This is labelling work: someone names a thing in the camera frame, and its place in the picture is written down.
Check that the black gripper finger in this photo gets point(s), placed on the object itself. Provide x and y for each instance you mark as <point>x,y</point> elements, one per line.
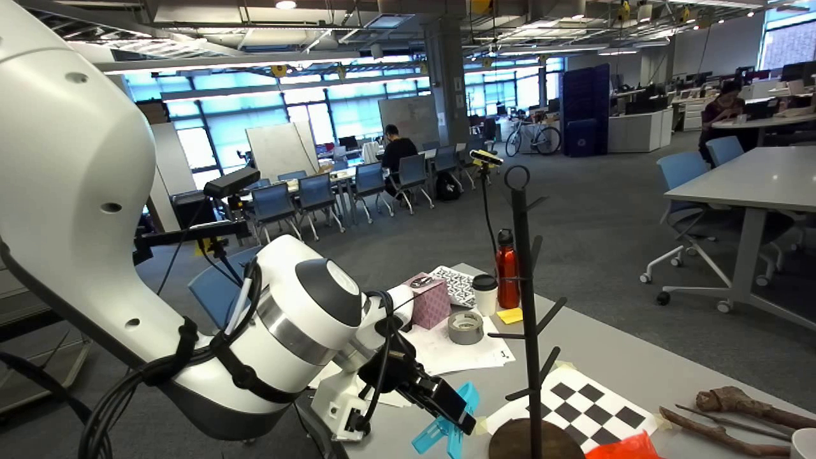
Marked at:
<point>463,422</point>
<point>448,399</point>

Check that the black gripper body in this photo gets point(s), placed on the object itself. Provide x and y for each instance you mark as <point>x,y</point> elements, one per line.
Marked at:
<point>403,371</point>

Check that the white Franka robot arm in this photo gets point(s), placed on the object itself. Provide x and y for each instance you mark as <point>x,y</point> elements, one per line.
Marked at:
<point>78,168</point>

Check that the pink tissue box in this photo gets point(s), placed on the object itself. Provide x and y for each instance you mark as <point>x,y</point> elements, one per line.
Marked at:
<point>431,303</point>

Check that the round wooden disc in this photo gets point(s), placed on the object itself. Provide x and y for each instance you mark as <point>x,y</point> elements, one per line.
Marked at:
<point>528,339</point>

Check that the large fiducial tag sheet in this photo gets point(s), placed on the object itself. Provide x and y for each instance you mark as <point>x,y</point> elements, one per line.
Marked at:
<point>459,283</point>

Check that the yellow sticky note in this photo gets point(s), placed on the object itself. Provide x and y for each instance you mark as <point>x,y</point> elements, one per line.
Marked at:
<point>510,317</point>

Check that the white cup with black lid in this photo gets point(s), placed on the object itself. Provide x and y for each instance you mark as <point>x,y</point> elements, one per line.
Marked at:
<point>485,297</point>

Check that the checkerboard paper sheet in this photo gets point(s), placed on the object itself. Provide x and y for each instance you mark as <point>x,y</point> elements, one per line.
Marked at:
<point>594,409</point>

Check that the red water bottle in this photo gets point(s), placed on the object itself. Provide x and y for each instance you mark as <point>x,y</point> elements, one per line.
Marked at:
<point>509,270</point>

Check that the orange plastic bag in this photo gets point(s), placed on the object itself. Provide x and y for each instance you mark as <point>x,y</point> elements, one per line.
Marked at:
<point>625,446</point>

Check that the blue office chair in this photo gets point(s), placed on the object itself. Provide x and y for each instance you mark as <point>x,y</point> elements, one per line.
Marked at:
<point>274,204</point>
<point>415,175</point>
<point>371,180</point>
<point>212,297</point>
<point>317,191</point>
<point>725,150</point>

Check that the person in black shirt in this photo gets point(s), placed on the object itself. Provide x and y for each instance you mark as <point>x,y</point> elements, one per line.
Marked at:
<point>397,154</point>

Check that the white whiteboard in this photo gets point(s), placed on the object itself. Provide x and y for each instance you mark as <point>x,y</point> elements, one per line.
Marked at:
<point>281,149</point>

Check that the brown wooden stick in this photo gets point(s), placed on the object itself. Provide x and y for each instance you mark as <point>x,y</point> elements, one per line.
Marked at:
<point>722,433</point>

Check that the bicycle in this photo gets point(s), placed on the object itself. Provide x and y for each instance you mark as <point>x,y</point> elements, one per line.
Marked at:
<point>531,136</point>

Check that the brown wooden branch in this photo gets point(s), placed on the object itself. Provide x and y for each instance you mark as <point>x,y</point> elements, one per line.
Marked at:
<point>747,403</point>

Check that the blue cabinet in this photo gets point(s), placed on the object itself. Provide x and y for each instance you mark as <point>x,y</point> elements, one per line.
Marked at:
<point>588,110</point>

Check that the blue chair with white base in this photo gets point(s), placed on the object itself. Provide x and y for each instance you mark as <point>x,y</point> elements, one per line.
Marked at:
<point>684,180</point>

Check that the grey office table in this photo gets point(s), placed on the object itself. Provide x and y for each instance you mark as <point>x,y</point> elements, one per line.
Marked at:
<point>767,180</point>

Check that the seated person at desk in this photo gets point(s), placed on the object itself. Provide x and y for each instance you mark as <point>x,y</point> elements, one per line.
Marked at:
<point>722,110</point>

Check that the grey duct tape roll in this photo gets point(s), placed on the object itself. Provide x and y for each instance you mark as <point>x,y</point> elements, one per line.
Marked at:
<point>464,328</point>

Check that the black gooseneck camera pole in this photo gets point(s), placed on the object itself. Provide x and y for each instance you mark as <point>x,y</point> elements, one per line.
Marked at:
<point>489,212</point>

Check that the black camera with yellow note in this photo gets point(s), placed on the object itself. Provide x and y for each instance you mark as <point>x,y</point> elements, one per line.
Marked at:
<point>485,159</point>

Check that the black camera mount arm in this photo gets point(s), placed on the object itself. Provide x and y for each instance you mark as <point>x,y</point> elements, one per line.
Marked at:
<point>186,229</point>

